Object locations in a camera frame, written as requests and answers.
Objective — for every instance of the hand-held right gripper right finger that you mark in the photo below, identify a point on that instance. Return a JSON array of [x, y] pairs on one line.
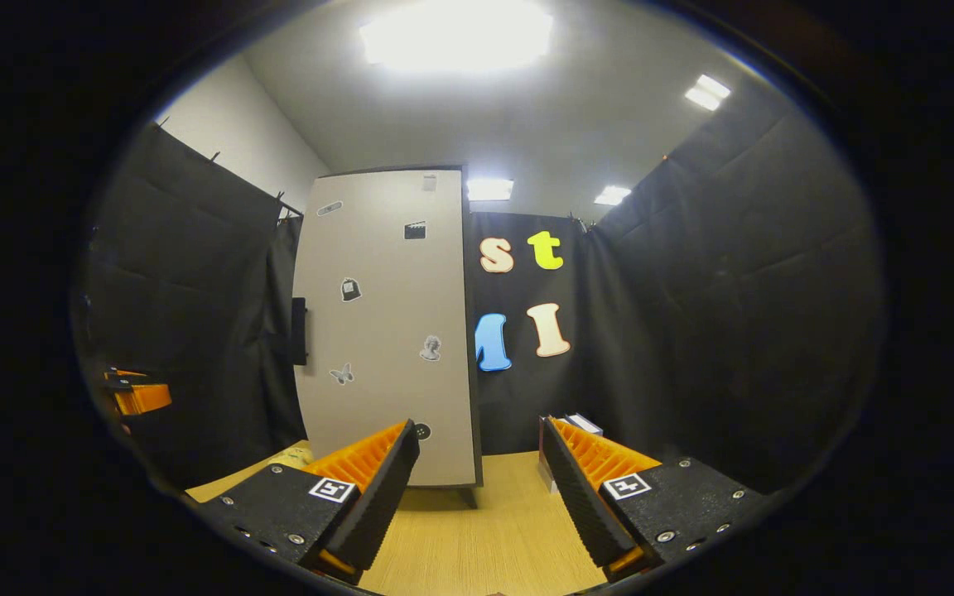
[[580, 505]]

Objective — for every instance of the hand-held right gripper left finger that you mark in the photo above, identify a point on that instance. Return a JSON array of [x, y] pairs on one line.
[[382, 505]]

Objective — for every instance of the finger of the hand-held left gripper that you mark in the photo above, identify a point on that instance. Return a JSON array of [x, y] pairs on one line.
[[142, 399], [125, 377]]

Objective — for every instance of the pink cover book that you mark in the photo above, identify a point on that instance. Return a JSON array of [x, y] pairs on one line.
[[545, 472]]

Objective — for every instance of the blue grey cover book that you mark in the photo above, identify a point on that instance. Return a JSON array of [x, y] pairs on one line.
[[585, 423]]

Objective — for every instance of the black backdrop cloth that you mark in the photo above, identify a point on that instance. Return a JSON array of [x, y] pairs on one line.
[[692, 331]]

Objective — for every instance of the large ceiling light panel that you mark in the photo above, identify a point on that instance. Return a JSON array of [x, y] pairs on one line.
[[456, 33]]

